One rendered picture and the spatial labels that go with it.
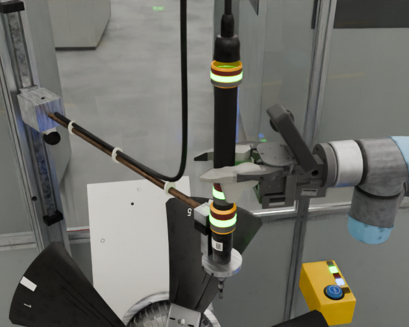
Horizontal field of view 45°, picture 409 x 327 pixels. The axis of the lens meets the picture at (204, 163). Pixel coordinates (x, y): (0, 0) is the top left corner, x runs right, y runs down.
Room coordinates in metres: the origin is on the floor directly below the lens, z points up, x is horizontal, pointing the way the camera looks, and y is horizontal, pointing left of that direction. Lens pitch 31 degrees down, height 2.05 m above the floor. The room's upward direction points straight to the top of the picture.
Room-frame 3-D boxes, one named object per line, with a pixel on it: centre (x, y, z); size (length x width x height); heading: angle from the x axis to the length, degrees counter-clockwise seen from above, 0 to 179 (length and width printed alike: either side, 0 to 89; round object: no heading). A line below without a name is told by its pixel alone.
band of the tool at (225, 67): (0.65, -0.03, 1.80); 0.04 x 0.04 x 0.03
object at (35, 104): (1.10, 0.40, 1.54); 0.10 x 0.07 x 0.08; 44
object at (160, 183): (0.87, 0.18, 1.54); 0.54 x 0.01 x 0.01; 44
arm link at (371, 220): (0.71, -0.30, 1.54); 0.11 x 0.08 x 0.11; 149
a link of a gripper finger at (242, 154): (0.69, -0.03, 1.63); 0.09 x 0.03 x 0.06; 86
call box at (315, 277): (1.00, -0.34, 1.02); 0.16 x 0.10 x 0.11; 9
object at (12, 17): (1.14, 0.44, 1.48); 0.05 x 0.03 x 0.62; 134
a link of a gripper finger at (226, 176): (0.62, -0.04, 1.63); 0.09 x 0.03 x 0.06; 112
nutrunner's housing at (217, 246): (0.65, -0.03, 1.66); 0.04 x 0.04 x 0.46
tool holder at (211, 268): (0.66, -0.02, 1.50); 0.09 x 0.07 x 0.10; 44
